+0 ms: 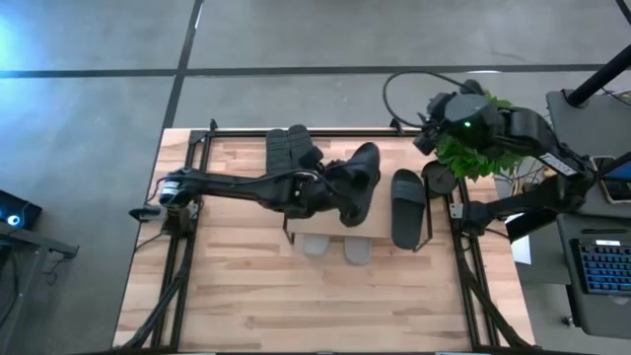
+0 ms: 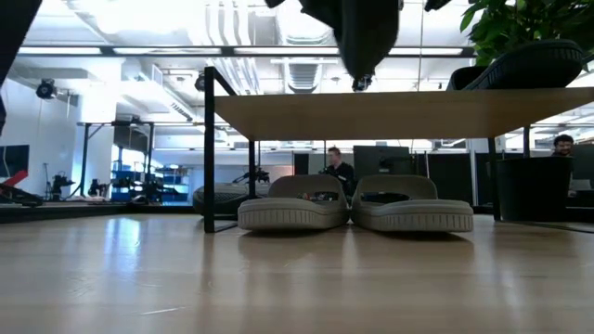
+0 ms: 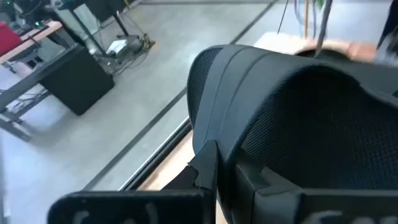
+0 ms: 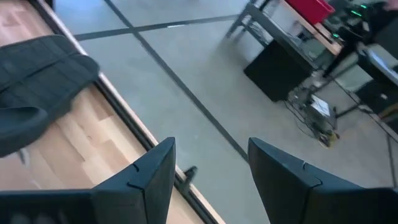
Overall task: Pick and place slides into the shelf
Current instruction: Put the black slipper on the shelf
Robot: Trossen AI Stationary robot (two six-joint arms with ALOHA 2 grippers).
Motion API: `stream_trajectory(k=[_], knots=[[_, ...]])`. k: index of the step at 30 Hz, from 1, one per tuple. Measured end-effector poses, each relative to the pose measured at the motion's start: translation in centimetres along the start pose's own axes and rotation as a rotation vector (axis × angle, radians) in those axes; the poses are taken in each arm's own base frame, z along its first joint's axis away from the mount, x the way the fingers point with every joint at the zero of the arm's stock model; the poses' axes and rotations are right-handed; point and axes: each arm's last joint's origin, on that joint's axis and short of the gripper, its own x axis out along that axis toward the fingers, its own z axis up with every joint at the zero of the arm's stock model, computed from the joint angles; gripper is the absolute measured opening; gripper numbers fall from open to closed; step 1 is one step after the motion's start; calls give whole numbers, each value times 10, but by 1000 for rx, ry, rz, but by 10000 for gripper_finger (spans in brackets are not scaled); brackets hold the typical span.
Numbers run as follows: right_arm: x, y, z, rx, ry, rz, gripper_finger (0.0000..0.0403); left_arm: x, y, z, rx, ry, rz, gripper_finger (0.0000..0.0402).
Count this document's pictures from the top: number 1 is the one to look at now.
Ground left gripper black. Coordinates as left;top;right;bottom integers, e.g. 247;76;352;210
284;170;349;221

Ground wooden shelf black metal frame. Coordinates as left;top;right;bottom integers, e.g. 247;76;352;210
281;147;435;253

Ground green potted plant black pot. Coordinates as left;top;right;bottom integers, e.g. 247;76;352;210
421;93;526;194

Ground black diagonal pole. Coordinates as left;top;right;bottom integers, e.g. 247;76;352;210
565;42;631;107

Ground white paper sheet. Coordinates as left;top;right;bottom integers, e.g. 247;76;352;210
510;234;533;266

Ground black smartphone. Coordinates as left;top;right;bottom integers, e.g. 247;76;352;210
594;154;631;205

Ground backlit black keyboard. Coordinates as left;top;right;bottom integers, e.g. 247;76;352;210
570;238;631;297

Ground grey side desk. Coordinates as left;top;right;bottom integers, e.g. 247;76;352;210
544;88;631;341

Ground black metal stand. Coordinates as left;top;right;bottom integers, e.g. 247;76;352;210
0;221;80;355

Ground black device blue light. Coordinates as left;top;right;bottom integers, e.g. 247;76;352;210
0;189;43;231

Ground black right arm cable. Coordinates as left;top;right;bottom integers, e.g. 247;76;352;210
382;70;472;130

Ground black table frame rails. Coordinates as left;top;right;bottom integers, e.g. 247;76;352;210
112;117;536;354

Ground small black mount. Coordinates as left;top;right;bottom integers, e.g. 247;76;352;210
128;204;163;222

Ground black cable bundle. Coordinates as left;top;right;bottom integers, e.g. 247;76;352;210
115;265;193;352
462;280;533;352

